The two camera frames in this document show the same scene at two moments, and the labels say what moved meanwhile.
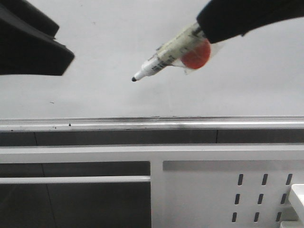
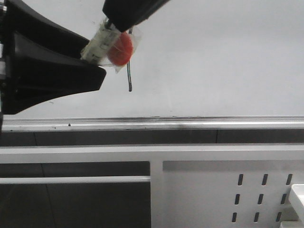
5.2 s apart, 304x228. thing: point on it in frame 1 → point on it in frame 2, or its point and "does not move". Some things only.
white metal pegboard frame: x=191 y=186 does not move
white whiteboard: x=259 y=73 does not move
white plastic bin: x=293 y=215 does not move
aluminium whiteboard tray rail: x=150 y=123 does not move
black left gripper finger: x=219 y=20 → x=125 y=14
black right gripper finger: x=27 y=45 → x=41 y=60
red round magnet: x=197 y=57 → x=120 y=54
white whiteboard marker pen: x=189 y=49 → x=97 y=49
